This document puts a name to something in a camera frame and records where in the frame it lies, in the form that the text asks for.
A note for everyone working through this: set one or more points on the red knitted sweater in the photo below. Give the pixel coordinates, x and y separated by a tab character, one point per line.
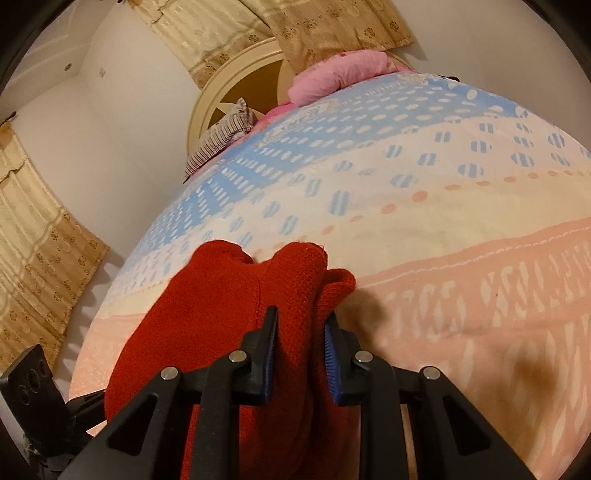
221	300

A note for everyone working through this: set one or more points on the beige patterned curtain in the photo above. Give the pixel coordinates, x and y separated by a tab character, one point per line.
231	32
37	258

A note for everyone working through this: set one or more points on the pink pillow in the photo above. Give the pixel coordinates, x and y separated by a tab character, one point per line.
332	76

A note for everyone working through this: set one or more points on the striped pillow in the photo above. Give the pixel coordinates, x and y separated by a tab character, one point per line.
221	134

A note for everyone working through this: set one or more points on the cream round headboard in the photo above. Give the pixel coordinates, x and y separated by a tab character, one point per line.
203	106

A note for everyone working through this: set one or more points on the pink fabric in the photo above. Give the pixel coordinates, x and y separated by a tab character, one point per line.
272	117

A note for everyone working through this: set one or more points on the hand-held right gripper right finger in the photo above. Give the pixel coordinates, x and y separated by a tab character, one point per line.
330	364

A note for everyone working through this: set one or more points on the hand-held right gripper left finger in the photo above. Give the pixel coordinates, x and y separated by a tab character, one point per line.
271	364

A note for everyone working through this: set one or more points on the dotted pink blue bedsheet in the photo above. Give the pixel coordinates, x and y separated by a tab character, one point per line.
415	230

